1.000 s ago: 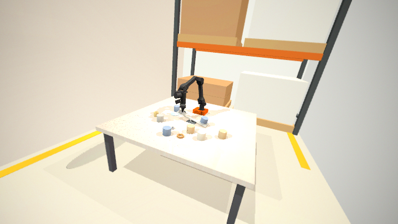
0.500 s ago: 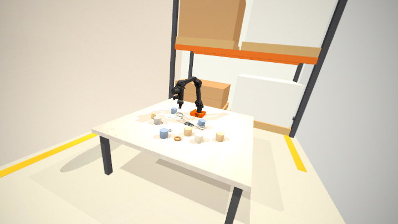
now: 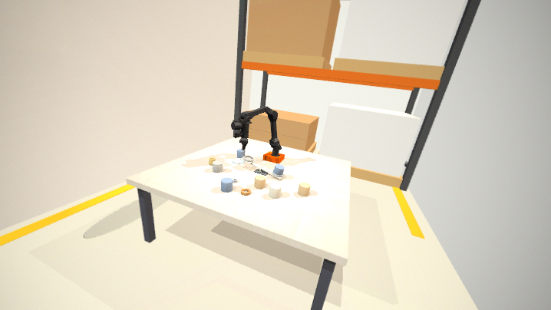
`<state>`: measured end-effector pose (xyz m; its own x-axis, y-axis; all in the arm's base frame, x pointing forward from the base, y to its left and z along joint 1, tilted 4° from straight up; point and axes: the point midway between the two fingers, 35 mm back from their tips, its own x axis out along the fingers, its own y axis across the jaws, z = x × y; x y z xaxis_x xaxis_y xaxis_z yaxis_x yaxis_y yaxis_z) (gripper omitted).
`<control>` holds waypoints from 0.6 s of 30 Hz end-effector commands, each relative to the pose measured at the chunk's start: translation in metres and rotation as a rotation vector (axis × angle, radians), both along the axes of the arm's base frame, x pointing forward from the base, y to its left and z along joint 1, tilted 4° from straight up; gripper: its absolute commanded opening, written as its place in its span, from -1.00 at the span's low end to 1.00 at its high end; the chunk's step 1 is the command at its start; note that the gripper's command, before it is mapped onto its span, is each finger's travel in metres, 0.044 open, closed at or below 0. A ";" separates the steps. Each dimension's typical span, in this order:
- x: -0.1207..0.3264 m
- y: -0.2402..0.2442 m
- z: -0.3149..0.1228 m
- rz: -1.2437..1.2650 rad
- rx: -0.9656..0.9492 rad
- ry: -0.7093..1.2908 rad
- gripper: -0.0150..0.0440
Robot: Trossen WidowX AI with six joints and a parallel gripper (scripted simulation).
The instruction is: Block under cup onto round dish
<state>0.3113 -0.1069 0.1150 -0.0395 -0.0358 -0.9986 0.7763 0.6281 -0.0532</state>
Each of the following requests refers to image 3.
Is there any white cylinder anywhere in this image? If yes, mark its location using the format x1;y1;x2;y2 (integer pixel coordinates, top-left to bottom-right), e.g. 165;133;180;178
269;183;282;199
213;160;223;173

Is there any tan cylinder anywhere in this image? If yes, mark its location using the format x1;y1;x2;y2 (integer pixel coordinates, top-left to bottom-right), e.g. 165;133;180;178
254;175;266;190
298;182;311;196

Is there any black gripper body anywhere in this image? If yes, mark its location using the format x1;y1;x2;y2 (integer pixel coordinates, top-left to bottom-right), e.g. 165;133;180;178
239;129;249;143

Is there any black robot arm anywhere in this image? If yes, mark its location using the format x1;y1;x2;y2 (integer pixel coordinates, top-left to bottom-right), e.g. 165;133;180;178
231;106;282;157

